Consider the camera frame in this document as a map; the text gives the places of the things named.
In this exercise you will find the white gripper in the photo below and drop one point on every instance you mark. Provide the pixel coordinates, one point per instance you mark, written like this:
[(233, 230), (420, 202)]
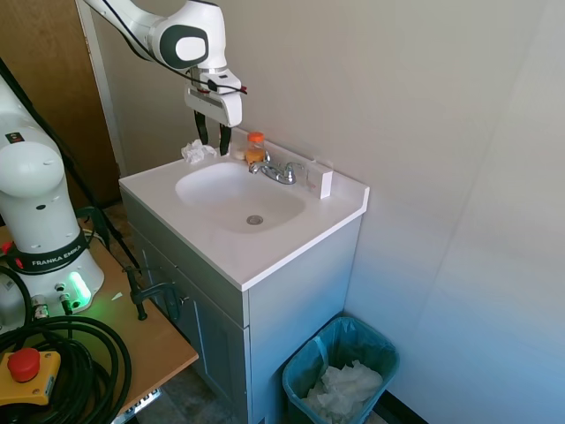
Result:
[(220, 108)]

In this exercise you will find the white tissue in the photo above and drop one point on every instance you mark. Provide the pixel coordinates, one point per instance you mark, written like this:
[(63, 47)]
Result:
[(196, 152)]

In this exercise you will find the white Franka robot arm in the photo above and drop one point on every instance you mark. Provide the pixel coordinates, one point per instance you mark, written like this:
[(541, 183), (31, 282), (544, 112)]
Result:
[(31, 176)]

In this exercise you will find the trash bin with teal liner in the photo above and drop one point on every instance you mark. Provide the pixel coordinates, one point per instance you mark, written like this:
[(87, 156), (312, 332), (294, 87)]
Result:
[(304, 366)]

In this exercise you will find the orange-lid clear jar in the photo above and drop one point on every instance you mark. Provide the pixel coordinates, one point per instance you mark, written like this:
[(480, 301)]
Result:
[(255, 148)]

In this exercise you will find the chrome sink faucet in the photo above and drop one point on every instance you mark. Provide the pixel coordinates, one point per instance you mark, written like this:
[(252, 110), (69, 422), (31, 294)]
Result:
[(276, 172)]

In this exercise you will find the metal sink drain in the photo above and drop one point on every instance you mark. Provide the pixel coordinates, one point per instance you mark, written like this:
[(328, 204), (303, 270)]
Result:
[(254, 219)]

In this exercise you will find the white rectangular carton box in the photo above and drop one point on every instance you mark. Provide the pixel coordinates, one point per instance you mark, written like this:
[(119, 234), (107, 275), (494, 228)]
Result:
[(322, 181)]

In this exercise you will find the white sink countertop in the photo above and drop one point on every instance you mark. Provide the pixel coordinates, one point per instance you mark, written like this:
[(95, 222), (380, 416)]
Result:
[(273, 247)]

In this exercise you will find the brown wooden door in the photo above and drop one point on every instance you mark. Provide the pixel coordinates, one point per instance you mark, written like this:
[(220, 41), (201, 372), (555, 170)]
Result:
[(53, 88)]

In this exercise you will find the metal cabinet knob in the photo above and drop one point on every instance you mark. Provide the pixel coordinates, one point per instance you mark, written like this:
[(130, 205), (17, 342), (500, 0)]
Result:
[(184, 300)]

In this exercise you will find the black table clamp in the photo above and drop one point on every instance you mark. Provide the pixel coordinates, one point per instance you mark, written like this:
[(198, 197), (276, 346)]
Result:
[(152, 291)]

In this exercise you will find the grey vanity cabinet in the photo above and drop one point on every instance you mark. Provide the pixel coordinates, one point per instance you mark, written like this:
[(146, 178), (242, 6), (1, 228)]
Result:
[(296, 318)]

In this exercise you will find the white tissues pile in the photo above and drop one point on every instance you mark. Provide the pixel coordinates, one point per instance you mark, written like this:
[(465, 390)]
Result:
[(348, 384)]

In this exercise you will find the yellow emergency stop button box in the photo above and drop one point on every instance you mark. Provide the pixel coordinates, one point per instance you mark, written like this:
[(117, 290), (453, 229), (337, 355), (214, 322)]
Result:
[(44, 375)]

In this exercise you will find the wrist camera with red mount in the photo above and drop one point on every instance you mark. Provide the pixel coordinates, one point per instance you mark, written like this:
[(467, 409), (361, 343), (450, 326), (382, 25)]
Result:
[(216, 84)]

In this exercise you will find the black wall baseboard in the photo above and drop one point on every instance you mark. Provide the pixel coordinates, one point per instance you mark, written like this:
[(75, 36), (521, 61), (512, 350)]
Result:
[(404, 408)]

